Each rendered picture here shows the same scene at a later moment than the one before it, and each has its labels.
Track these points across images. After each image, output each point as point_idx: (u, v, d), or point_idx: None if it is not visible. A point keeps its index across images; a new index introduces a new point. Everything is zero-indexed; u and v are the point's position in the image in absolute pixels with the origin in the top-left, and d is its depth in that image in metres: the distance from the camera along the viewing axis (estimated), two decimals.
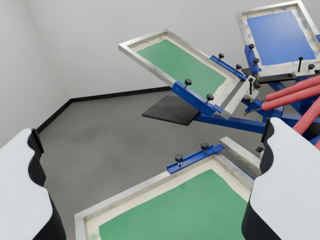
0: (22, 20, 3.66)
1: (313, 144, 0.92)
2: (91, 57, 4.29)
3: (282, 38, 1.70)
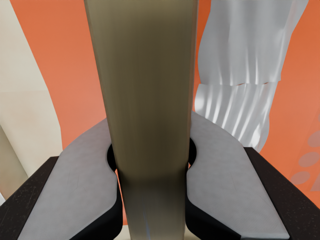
0: None
1: None
2: None
3: None
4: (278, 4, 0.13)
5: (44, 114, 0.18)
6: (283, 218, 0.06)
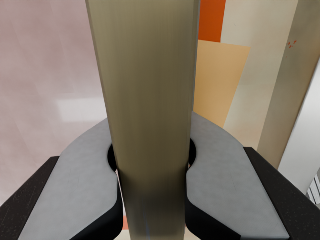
0: None
1: None
2: None
3: None
4: None
5: None
6: (283, 218, 0.06)
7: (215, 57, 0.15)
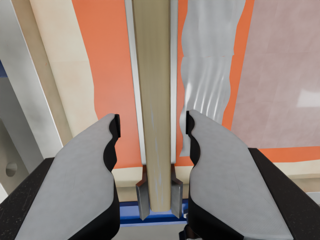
0: None
1: None
2: None
3: None
4: (226, 7, 0.23)
5: (84, 76, 0.28)
6: (287, 220, 0.05)
7: None
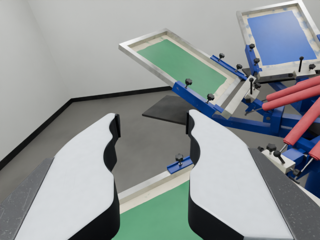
0: (23, 20, 3.66)
1: (314, 144, 0.92)
2: (92, 57, 4.29)
3: (282, 38, 1.70)
4: None
5: None
6: (287, 220, 0.05)
7: None
